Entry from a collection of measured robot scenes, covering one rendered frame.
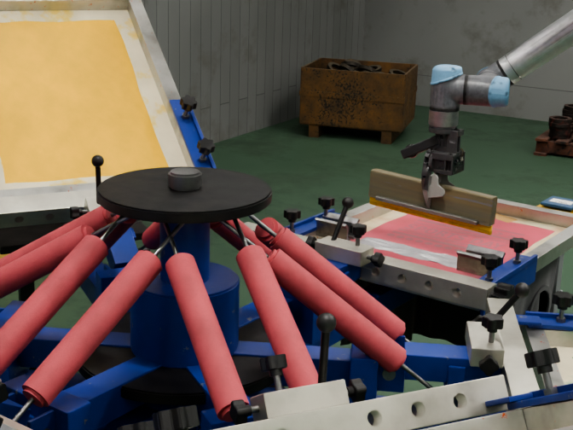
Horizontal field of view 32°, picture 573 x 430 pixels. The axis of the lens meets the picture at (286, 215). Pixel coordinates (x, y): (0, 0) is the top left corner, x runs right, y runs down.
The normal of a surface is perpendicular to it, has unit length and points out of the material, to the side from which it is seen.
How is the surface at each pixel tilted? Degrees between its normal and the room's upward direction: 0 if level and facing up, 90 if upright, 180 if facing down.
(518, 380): 0
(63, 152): 32
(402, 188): 90
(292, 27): 90
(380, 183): 90
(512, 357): 0
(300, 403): 58
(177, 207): 0
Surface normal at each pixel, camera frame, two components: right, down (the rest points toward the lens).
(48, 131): 0.25, -0.67
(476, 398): 0.36, -0.28
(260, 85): 0.86, 0.17
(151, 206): 0.03, -0.96
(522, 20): -0.50, 0.23
